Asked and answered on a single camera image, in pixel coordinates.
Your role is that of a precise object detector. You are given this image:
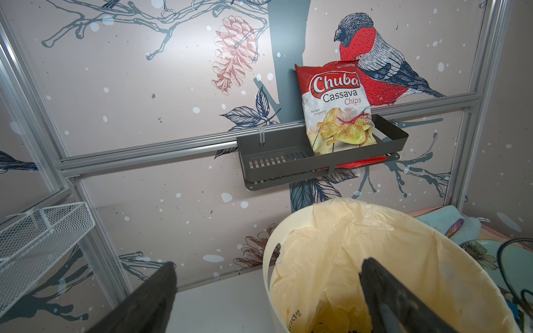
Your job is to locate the cream waste bin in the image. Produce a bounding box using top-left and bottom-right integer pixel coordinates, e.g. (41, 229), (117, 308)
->
(262, 198), (521, 333)

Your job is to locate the mint green flower plate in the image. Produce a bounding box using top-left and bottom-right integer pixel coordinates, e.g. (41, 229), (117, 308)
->
(460, 237), (532, 314)

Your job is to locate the black wall basket shelf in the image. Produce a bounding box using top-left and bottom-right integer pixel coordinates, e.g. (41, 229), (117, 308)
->
(237, 115), (409, 191)

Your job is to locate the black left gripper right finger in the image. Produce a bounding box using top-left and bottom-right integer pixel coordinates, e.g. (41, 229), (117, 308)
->
(359, 258), (455, 332)

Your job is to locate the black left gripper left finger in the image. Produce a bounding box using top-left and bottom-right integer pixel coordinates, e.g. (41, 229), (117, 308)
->
(88, 262), (177, 333)

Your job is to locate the yellowish bin liner bag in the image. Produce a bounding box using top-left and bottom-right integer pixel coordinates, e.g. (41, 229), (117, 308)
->
(269, 197), (517, 333)

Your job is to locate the white wire mesh basket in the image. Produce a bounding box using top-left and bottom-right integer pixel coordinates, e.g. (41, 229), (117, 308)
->
(1, 202), (95, 316)

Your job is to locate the Chuba cassava chips bag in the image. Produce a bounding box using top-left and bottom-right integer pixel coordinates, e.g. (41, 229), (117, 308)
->
(294, 60), (377, 155)

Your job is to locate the pink plastic tray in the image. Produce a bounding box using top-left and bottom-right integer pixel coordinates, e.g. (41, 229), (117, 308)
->
(409, 205), (509, 246)

